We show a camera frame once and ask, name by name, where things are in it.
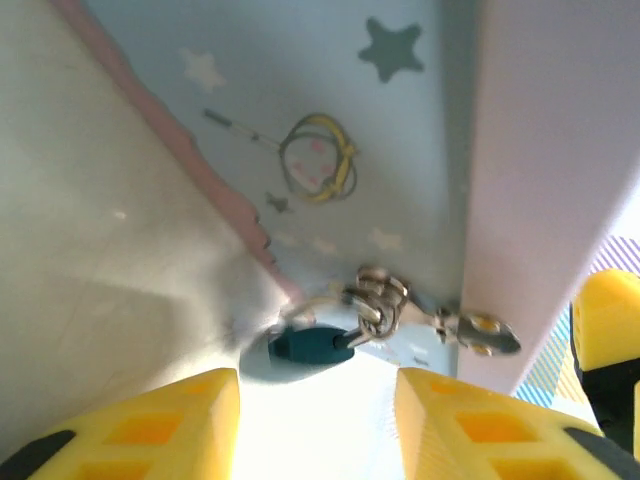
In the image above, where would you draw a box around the teal key fob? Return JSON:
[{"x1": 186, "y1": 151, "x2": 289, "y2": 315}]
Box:
[{"x1": 267, "y1": 279, "x2": 401, "y2": 369}]

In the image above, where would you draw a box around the pastel cartoon tin box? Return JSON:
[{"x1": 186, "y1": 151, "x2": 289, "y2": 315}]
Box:
[{"x1": 49, "y1": 0, "x2": 640, "y2": 396}]

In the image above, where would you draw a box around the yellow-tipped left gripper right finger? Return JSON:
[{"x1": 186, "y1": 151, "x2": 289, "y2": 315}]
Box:
[{"x1": 393, "y1": 367, "x2": 640, "y2": 480}]

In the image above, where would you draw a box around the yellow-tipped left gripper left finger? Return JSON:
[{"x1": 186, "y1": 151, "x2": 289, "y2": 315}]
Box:
[{"x1": 0, "y1": 367, "x2": 242, "y2": 480}]

